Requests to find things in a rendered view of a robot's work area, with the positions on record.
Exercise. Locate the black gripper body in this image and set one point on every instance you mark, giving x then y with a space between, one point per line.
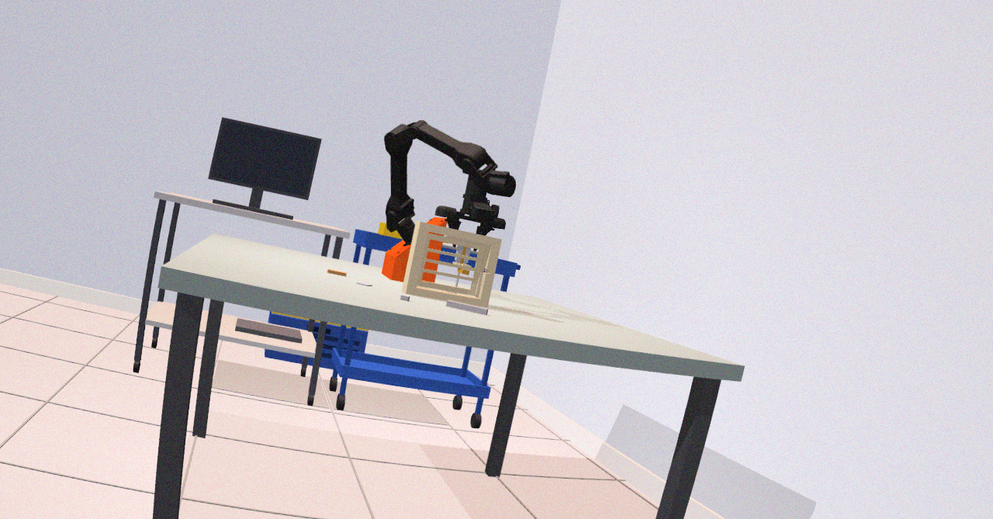
469 196

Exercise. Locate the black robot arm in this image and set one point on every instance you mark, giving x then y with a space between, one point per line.
467 156

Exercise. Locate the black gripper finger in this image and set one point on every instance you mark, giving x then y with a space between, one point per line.
482 231
454 224

